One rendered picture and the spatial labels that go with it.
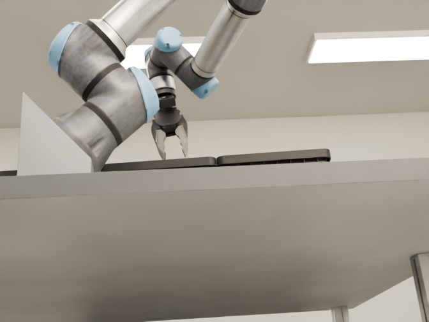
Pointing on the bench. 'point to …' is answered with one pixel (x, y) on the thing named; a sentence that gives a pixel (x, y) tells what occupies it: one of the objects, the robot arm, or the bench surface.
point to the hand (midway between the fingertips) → (173, 153)
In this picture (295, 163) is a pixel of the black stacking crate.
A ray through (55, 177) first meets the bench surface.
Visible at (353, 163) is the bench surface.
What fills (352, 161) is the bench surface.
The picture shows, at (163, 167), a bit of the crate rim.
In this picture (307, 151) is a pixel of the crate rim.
